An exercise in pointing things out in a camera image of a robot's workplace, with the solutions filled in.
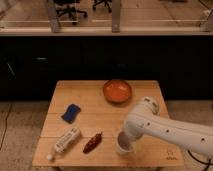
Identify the white tube bottle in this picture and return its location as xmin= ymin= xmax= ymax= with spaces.
xmin=46 ymin=127 xmax=81 ymax=161

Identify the black cable on floor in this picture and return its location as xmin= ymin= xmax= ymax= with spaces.
xmin=188 ymin=149 xmax=213 ymax=171

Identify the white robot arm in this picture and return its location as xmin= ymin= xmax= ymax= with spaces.
xmin=123 ymin=97 xmax=213 ymax=157

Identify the black office chair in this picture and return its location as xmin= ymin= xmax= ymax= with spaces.
xmin=53 ymin=0 xmax=88 ymax=25
xmin=92 ymin=0 xmax=113 ymax=14

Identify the blue sponge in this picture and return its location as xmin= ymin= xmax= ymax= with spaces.
xmin=61 ymin=104 xmax=81 ymax=123

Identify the white ceramic cup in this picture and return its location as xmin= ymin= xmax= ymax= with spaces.
xmin=116 ymin=131 xmax=133 ymax=155

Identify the dark cabinet counter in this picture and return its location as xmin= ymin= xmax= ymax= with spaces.
xmin=0 ymin=36 xmax=213 ymax=100

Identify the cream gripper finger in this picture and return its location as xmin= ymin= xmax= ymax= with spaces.
xmin=133 ymin=141 xmax=140 ymax=152

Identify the brown dried chili pepper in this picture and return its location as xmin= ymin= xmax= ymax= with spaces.
xmin=83 ymin=133 xmax=102 ymax=154

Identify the orange ceramic bowl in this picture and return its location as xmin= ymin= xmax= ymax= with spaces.
xmin=103 ymin=79 xmax=132 ymax=103

